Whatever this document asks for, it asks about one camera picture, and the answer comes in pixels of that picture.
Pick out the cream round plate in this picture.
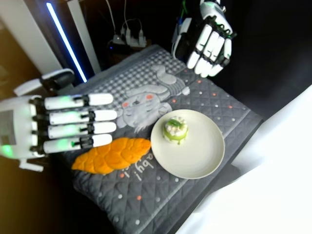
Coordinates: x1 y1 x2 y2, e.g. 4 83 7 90
150 109 226 180

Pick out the blue-white light strip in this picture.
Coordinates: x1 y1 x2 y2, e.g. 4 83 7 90
46 2 88 83

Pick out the white blurred panel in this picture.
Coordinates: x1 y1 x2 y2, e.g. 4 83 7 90
175 84 312 234

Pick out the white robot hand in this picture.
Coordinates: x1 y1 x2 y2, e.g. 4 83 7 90
171 0 237 79
0 69 118 173

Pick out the white upright post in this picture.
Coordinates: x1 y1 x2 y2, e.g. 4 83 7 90
66 0 102 74

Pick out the orange braided bread toy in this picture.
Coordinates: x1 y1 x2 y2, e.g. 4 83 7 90
71 137 152 175

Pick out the green and white toy cake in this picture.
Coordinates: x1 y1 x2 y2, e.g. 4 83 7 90
163 116 189 145

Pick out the white slanted column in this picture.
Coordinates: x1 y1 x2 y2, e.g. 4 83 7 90
0 0 63 75

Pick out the white power strip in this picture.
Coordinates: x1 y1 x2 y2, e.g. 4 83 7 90
111 25 148 48

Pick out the grey quilt with bear print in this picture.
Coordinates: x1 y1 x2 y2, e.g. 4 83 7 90
52 43 264 234

